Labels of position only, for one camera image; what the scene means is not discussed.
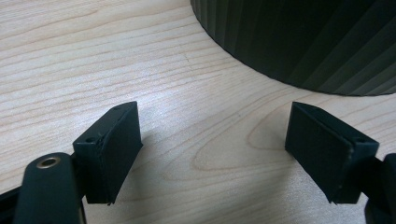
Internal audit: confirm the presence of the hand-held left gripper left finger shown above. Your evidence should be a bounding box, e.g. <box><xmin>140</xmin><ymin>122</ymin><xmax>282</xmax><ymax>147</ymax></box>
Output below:
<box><xmin>72</xmin><ymin>101</ymin><xmax>144</xmax><ymax>206</ymax></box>

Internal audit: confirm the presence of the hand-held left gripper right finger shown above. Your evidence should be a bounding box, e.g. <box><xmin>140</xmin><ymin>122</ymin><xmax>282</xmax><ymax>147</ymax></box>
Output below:
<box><xmin>284</xmin><ymin>101</ymin><xmax>380</xmax><ymax>205</ymax></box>

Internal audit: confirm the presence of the black ribbed trash bin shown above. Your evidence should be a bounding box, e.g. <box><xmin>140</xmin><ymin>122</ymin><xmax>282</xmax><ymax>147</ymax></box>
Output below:
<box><xmin>190</xmin><ymin>0</ymin><xmax>396</xmax><ymax>97</ymax></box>

